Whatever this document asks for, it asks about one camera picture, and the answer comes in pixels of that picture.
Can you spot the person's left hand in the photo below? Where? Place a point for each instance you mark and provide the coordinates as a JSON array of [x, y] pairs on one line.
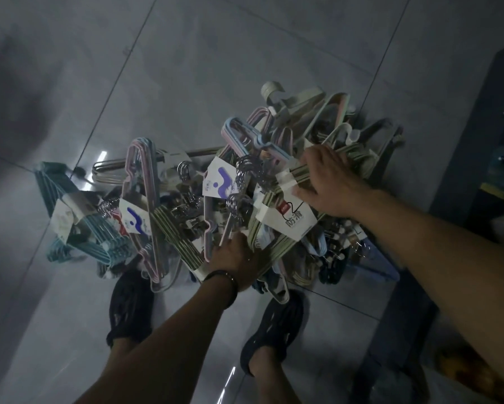
[[237, 262]]

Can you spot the person's right hand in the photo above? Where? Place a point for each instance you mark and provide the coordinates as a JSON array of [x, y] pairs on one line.
[[338, 185]]

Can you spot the person's left fingers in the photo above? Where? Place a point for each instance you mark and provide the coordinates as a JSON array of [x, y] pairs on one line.
[[231, 243]]

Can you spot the person's right thumb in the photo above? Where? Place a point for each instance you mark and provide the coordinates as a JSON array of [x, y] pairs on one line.
[[304, 198]]

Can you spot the striped hanger bundle white label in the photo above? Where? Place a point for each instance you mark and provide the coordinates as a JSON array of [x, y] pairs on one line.
[[283, 220]]

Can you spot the pastel hanger bundle purple label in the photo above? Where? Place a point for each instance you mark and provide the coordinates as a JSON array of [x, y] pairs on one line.
[[224, 180]]

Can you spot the person's right forearm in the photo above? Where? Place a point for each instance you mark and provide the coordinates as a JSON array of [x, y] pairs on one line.
[[445, 265]]

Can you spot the person's left forearm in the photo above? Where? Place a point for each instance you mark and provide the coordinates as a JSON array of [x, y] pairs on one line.
[[168, 344]]

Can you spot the black wristband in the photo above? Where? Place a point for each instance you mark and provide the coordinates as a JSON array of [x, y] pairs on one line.
[[229, 279]]

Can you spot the chrome clip hangers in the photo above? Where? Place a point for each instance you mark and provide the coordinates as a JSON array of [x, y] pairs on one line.
[[184, 210]]

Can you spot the olive striped hanger bundle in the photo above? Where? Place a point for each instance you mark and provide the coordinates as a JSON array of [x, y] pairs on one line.
[[174, 235]]

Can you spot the dark blue hangers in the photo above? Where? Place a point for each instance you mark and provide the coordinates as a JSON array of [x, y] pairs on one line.
[[332, 258]]

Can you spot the person's right black shoe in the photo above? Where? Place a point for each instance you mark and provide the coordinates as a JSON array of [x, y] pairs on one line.
[[275, 328]]

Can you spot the person's black shoe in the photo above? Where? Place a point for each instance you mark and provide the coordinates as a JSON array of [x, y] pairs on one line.
[[275, 328], [130, 307]]

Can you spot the grey hangers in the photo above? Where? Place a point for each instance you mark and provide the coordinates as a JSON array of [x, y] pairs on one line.
[[380, 140]]

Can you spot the cream plastic hangers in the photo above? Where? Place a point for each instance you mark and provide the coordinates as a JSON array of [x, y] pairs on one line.
[[292, 103]]

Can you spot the pink pastel hanger bundle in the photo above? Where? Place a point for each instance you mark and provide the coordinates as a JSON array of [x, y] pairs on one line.
[[145, 193]]

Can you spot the person's left black shoe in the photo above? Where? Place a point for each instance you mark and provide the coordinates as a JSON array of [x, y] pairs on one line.
[[130, 307]]

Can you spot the person's right leg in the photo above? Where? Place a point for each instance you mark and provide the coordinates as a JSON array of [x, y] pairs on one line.
[[273, 380]]

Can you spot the person's leg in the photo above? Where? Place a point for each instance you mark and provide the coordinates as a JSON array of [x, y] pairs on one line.
[[119, 353], [273, 380]]

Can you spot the teal hanger bundle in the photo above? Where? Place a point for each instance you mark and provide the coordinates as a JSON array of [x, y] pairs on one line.
[[84, 231]]

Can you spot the dark shelf unit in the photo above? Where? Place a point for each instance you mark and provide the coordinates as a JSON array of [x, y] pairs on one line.
[[458, 172]]

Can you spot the person's left leg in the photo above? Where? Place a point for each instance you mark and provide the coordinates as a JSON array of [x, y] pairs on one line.
[[119, 353]]

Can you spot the orange object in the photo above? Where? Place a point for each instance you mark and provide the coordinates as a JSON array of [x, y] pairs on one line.
[[466, 370]]

